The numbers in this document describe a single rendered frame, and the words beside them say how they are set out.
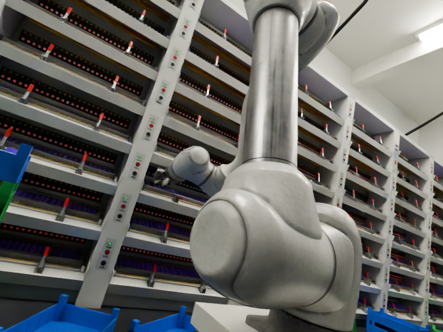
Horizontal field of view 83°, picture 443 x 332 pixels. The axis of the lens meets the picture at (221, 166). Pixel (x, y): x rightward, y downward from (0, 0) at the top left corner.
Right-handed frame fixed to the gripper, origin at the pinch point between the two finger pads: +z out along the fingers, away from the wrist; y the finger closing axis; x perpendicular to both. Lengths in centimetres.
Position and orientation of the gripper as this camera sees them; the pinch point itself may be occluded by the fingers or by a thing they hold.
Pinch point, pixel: (161, 180)
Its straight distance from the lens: 123.5
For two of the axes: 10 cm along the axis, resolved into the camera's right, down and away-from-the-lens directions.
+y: -8.3, -3.3, -4.4
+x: -1.6, 9.1, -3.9
